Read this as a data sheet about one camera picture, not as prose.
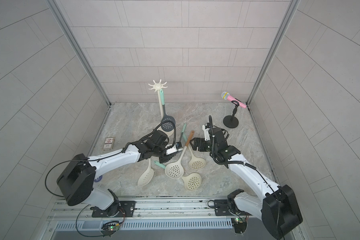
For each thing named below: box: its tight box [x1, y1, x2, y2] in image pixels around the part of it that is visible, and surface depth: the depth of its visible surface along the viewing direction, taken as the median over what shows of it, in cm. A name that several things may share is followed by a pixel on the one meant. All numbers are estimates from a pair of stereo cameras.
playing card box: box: [102, 137, 116, 151], surface depth 93 cm
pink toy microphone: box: [221, 91, 248, 109], surface depth 94 cm
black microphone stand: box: [223, 100, 240, 129], surface depth 107 cm
